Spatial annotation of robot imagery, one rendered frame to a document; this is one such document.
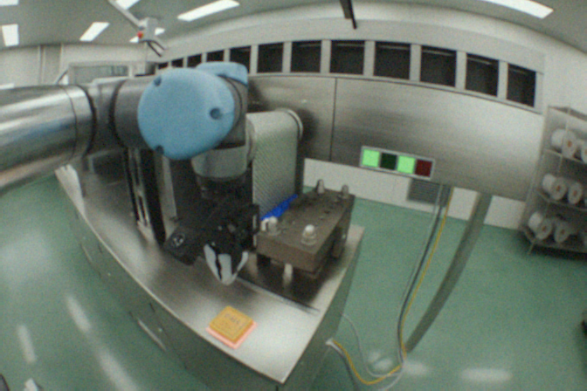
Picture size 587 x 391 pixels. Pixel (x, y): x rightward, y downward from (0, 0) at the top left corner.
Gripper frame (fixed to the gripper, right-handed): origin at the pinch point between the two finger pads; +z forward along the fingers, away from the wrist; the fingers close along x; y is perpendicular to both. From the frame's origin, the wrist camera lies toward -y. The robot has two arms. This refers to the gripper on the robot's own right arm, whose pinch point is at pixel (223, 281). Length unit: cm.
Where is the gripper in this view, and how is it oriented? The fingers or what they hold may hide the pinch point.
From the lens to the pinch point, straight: 44.5
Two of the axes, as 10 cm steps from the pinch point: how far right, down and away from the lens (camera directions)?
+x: -8.9, -1.8, 4.2
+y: 4.5, -2.5, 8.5
